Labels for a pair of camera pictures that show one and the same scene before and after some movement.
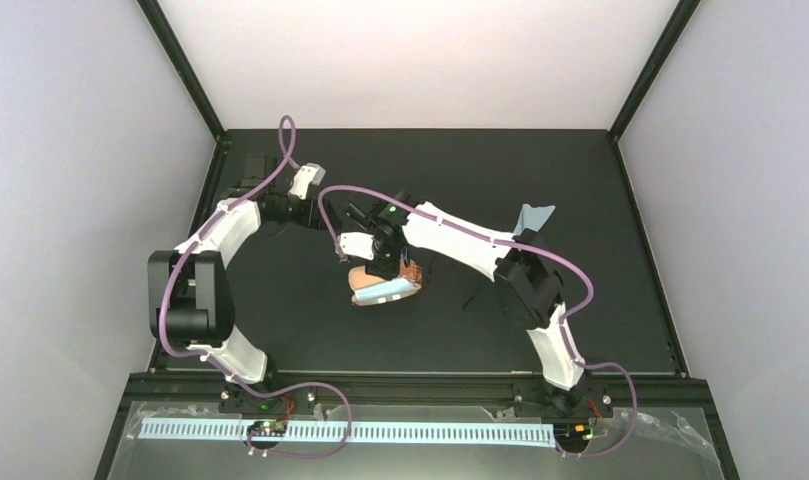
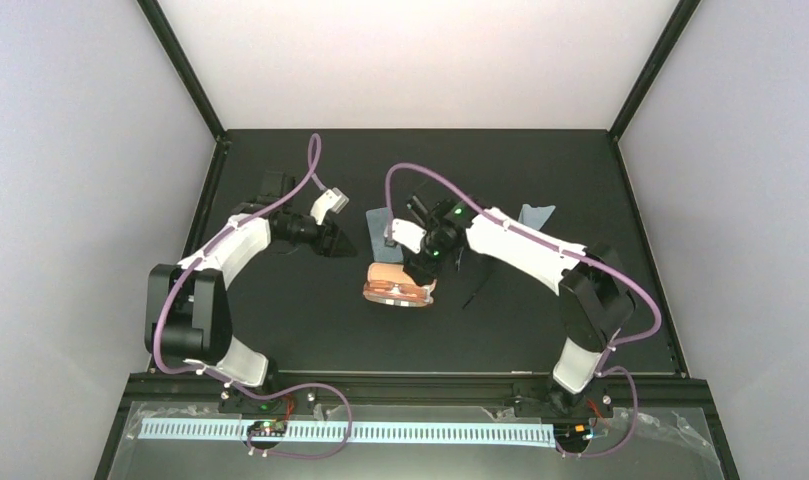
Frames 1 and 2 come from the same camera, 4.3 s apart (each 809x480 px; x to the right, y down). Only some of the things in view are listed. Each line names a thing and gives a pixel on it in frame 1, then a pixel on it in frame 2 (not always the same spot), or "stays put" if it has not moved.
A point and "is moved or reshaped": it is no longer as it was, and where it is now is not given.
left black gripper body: x=308 y=221 to x=318 y=246
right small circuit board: x=573 y=432 stays put
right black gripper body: x=383 y=263 to x=418 y=266
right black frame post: x=682 y=16 stays put
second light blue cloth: x=533 y=218 stays put
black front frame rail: x=647 y=390 stays put
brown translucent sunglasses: x=412 y=273 is moved or reshaped
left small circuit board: x=268 y=428 stays put
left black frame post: x=178 y=59 stays put
